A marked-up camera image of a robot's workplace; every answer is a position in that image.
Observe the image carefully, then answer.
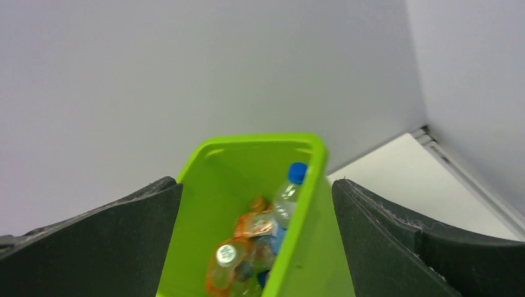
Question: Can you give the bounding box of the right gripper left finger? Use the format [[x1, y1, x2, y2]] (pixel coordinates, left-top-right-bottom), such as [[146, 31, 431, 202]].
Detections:
[[1, 176, 183, 296]]

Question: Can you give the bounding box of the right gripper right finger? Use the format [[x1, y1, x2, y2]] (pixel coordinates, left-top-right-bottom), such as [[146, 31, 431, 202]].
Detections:
[[331, 179, 524, 296]]

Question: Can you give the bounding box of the pepsi bottle blue cap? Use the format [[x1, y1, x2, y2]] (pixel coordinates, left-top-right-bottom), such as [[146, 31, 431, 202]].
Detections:
[[270, 162, 308, 255]]

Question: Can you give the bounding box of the orange crushed bottle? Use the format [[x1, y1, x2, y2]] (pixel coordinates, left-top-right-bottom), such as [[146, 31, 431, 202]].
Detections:
[[205, 238, 261, 296]]

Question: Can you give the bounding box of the crushed blue label bottle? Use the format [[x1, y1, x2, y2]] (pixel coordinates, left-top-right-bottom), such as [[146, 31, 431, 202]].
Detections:
[[248, 235, 277, 289]]

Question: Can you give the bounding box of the green plastic bin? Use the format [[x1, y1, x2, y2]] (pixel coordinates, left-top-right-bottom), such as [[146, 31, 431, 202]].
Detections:
[[157, 133, 354, 296]]

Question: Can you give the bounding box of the small orange label bottle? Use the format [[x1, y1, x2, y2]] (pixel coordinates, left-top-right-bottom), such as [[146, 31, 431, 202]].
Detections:
[[233, 211, 274, 239]]

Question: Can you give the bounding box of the orange juice bottle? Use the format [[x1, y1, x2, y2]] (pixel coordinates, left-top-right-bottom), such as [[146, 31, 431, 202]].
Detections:
[[249, 196, 271, 212]]

